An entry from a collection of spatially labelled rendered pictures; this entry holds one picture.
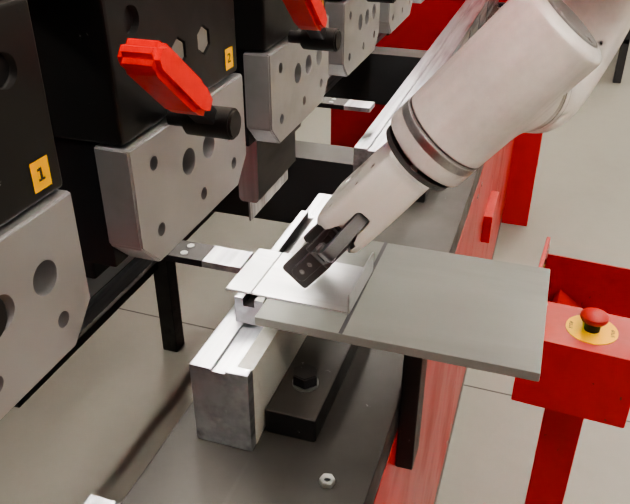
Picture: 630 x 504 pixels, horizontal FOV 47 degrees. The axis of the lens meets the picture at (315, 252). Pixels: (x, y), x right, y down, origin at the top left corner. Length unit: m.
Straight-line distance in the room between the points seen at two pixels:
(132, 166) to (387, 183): 0.27
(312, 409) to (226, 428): 0.09
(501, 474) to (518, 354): 1.30
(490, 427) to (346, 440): 1.35
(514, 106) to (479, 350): 0.22
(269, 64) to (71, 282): 0.27
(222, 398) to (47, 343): 0.36
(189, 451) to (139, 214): 0.37
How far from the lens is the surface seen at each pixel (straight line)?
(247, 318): 0.73
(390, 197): 0.61
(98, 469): 1.99
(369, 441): 0.74
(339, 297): 0.71
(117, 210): 0.41
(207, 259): 0.77
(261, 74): 0.57
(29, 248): 0.34
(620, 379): 1.09
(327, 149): 1.38
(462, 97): 0.58
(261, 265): 0.76
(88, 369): 2.30
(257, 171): 0.66
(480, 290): 0.74
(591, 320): 1.09
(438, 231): 1.11
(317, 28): 0.56
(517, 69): 0.57
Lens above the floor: 1.40
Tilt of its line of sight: 30 degrees down
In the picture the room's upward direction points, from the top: straight up
